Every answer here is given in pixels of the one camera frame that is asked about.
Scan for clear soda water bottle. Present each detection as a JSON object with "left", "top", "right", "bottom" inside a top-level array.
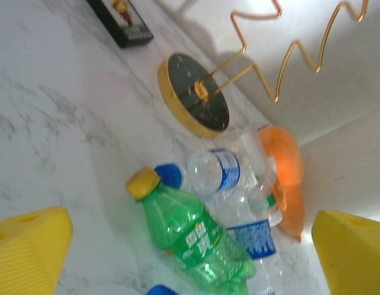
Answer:
[{"left": 145, "top": 284, "right": 178, "bottom": 295}]

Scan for clear Pepsi label bottle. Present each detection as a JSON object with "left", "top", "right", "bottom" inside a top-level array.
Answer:
[{"left": 213, "top": 189, "right": 285, "bottom": 295}]

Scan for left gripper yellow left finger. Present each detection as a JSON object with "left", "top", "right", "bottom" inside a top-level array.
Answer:
[{"left": 0, "top": 207, "right": 74, "bottom": 295}]

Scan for green plastic soda bottle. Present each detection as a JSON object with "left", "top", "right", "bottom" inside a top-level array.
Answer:
[{"left": 125, "top": 166, "right": 257, "bottom": 295}]

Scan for small clear bottle blue cap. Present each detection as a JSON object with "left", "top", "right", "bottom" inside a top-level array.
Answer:
[{"left": 153, "top": 148, "right": 242, "bottom": 197}]

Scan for clear bottle green label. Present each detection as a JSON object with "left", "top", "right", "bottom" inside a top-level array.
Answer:
[{"left": 237, "top": 124, "right": 285, "bottom": 228}]

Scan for gold wire rack black base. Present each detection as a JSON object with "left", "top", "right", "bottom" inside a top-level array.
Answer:
[{"left": 157, "top": 0, "right": 371, "bottom": 139}]

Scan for orange plush toy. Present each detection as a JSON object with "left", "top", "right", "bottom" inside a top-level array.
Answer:
[{"left": 257, "top": 125, "right": 306, "bottom": 243}]

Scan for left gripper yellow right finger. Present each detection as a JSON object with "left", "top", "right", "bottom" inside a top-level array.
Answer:
[{"left": 311, "top": 209, "right": 380, "bottom": 295}]

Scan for black battery pack with cable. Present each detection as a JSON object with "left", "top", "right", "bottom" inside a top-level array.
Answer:
[{"left": 85, "top": 0, "right": 154, "bottom": 49}]

